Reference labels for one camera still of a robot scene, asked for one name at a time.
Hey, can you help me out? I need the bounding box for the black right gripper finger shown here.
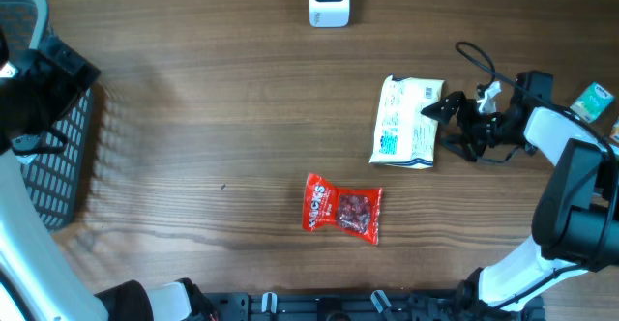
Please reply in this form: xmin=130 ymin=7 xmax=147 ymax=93
xmin=440 ymin=134 xmax=478 ymax=162
xmin=421 ymin=91 xmax=467 ymax=124

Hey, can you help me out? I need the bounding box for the yellow cracker bag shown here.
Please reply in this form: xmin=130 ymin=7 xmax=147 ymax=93
xmin=369 ymin=75 xmax=444 ymax=169

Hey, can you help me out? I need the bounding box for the teal tissue pack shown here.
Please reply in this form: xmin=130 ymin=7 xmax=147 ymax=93
xmin=570 ymin=82 xmax=614 ymax=123

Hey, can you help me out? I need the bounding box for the red snack bag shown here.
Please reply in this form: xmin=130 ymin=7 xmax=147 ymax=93
xmin=302 ymin=173 xmax=383 ymax=246

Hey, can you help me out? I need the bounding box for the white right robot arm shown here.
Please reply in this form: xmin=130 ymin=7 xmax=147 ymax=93
xmin=422 ymin=71 xmax=618 ymax=314

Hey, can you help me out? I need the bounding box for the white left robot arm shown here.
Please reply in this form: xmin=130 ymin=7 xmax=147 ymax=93
xmin=1 ymin=33 xmax=218 ymax=320

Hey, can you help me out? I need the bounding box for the grey plastic basket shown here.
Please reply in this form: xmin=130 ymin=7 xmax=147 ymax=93
xmin=1 ymin=0 xmax=101 ymax=232

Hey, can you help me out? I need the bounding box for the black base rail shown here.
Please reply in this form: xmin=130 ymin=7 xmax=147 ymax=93
xmin=205 ymin=290 xmax=546 ymax=321

